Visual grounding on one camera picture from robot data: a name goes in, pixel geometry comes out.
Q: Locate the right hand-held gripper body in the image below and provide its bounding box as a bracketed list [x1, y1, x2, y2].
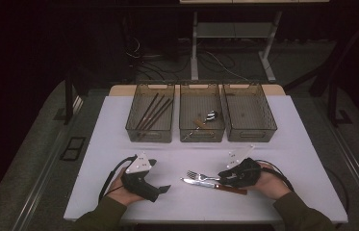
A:
[223, 144, 263, 189]

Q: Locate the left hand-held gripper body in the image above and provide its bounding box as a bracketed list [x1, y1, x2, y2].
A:
[120, 151, 163, 203]

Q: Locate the wooden-handled fork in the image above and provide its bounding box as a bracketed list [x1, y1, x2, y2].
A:
[186, 169, 222, 183]

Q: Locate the small amber plastic spoon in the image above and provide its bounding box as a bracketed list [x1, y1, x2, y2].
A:
[192, 118, 216, 132]

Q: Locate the metal spoon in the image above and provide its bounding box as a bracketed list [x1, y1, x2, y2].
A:
[182, 110, 219, 141]

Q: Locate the smoky clear plastic bin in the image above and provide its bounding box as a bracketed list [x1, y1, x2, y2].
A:
[221, 82, 278, 142]
[178, 82, 226, 143]
[124, 82, 176, 143]

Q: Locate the black chopstick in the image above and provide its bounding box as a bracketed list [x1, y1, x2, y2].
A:
[147, 99, 175, 132]
[142, 97, 171, 131]

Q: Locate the person's left hand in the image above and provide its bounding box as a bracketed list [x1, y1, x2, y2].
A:
[106, 167, 146, 207]

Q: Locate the person's right hand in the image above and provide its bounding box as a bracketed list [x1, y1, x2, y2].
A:
[247, 161, 293, 201]

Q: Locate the black metal stand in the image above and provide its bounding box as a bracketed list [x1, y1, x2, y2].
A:
[64, 75, 84, 126]
[308, 15, 359, 128]

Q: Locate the grey metal stand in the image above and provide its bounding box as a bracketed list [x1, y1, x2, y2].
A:
[190, 11, 283, 83]

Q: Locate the wooden-handled knife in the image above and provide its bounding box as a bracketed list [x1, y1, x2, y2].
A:
[181, 177, 248, 195]

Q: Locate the left hand-held gripper cable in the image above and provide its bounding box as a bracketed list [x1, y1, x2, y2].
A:
[98, 154, 139, 204]

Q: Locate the hand-held gripper cable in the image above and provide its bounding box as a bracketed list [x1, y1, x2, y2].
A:
[254, 159, 295, 193]
[98, 154, 139, 204]

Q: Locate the right hand-held gripper cable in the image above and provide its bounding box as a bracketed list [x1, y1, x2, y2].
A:
[254, 159, 295, 193]

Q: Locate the tangle of black cables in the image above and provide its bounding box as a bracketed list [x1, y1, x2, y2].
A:
[125, 35, 248, 81]

